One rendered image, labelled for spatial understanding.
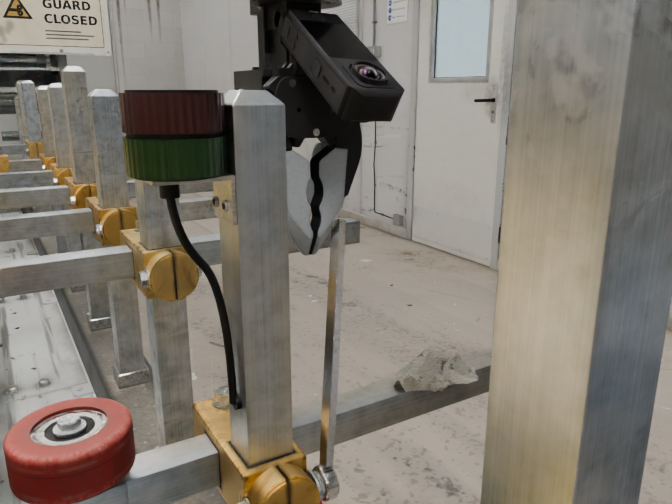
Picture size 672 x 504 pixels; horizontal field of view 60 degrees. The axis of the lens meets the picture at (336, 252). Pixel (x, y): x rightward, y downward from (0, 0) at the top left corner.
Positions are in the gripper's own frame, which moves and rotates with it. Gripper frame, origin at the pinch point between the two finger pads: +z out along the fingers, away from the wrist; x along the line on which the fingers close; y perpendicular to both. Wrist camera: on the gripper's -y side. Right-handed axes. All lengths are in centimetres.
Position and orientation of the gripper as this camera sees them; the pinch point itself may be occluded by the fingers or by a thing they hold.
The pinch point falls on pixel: (312, 241)
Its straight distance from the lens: 48.9
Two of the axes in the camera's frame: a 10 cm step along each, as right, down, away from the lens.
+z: 0.0, 9.7, 2.6
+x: -8.6, 1.4, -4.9
